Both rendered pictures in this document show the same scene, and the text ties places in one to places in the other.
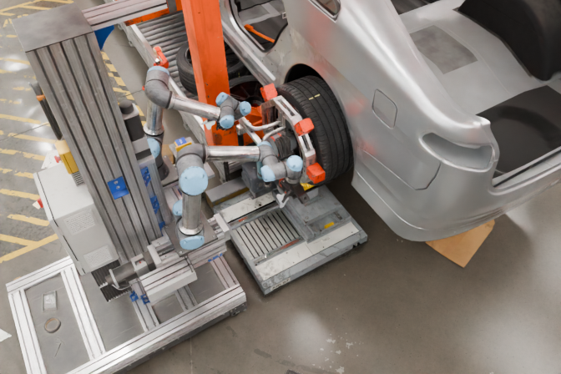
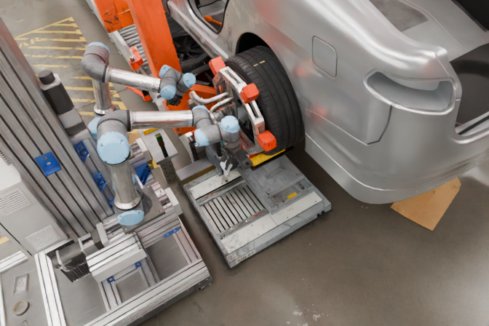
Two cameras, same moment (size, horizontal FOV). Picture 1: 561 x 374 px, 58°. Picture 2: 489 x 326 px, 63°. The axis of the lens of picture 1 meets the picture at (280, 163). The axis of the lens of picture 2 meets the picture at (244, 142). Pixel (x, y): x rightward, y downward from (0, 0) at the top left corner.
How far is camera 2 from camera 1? 76 cm
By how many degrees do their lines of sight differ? 5
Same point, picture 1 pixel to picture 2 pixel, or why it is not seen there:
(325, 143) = (273, 108)
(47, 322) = (16, 305)
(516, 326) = not seen: outside the picture
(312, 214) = (274, 185)
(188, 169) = (104, 134)
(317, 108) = (263, 73)
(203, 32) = (142, 6)
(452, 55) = (402, 17)
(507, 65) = (459, 22)
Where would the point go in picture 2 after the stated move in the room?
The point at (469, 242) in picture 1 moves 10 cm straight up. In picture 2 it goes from (436, 204) to (439, 196)
